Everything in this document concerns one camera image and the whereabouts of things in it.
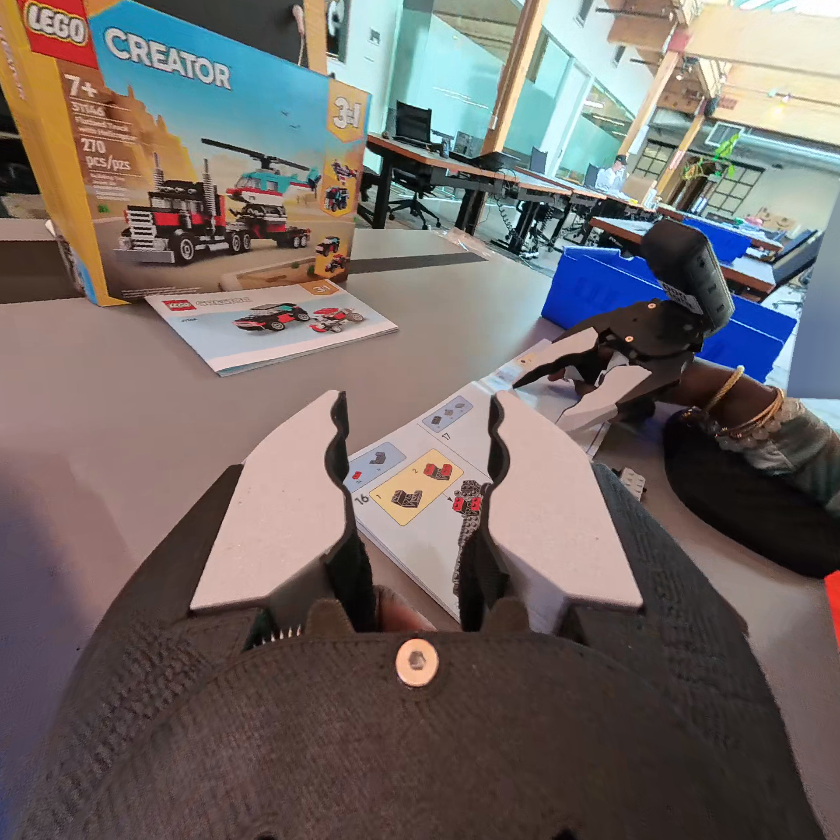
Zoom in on green potted plant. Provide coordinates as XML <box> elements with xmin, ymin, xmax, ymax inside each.
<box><xmin>682</xmin><ymin>126</ymin><xmax>747</xmax><ymax>183</ymax></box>

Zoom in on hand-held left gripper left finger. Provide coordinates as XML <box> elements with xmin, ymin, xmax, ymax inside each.
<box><xmin>188</xmin><ymin>390</ymin><xmax>376</xmax><ymax>632</ymax></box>

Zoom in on wooden pillar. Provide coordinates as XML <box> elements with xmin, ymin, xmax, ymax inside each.
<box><xmin>619</xmin><ymin>49</ymin><xmax>681</xmax><ymax>158</ymax></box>
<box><xmin>482</xmin><ymin>0</ymin><xmax>551</xmax><ymax>156</ymax></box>

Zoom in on black office chair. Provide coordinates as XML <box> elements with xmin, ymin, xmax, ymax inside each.
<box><xmin>387</xmin><ymin>100</ymin><xmax>442</xmax><ymax>228</ymax></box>

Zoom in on black cushion pad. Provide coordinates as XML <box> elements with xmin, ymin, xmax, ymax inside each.
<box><xmin>663</xmin><ymin>407</ymin><xmax>840</xmax><ymax>580</ymax></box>

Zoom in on brick instruction booklet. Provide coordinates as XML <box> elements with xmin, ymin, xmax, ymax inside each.
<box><xmin>343</xmin><ymin>338</ymin><xmax>634</xmax><ymax>623</ymax></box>

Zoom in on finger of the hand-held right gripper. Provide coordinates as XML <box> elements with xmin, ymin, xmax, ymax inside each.
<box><xmin>511</xmin><ymin>327</ymin><xmax>601</xmax><ymax>390</ymax></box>
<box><xmin>555</xmin><ymin>364</ymin><xmax>655</xmax><ymax>434</ymax></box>

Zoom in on yellow toy brick set box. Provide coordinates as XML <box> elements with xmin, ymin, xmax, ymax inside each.
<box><xmin>0</xmin><ymin>0</ymin><xmax>373</xmax><ymax>308</ymax></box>

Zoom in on wooden office desk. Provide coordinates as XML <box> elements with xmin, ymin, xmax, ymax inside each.
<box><xmin>589</xmin><ymin>215</ymin><xmax>785</xmax><ymax>299</ymax></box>
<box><xmin>364</xmin><ymin>131</ymin><xmax>575</xmax><ymax>253</ymax></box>

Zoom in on closed light blue instruction booklet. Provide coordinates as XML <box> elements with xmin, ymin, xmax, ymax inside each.
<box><xmin>144</xmin><ymin>281</ymin><xmax>400</xmax><ymax>378</ymax></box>

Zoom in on person's right hand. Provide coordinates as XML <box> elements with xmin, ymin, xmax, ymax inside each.
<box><xmin>656</xmin><ymin>364</ymin><xmax>723</xmax><ymax>419</ymax></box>

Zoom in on blue plastic storage bin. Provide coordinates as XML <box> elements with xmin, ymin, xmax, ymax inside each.
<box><xmin>682</xmin><ymin>217</ymin><xmax>753</xmax><ymax>263</ymax></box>
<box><xmin>541</xmin><ymin>246</ymin><xmax>798</xmax><ymax>385</ymax></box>

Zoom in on gold bangle bracelet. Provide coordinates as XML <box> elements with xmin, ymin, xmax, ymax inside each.
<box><xmin>712</xmin><ymin>387</ymin><xmax>786</xmax><ymax>439</ymax></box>
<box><xmin>705</xmin><ymin>365</ymin><xmax>746</xmax><ymax>413</ymax></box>

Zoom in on person's right forearm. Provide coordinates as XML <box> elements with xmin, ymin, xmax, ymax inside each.
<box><xmin>682</xmin><ymin>364</ymin><xmax>840</xmax><ymax>516</ymax></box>

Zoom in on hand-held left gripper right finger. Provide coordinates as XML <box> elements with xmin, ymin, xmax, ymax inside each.
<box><xmin>459</xmin><ymin>390</ymin><xmax>644</xmax><ymax>635</ymax></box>

